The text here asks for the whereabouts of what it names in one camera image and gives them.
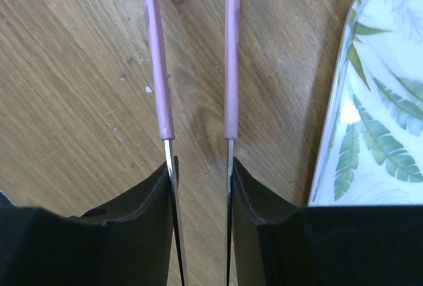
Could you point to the floral serving tray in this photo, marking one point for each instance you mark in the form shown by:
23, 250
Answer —
371, 146

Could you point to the pink tongs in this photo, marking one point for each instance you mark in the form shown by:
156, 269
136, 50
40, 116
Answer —
154, 28

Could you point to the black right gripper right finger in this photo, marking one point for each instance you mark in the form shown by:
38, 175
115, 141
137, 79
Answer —
278, 243

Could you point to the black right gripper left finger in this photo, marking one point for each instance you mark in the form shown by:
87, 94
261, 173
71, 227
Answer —
125, 241

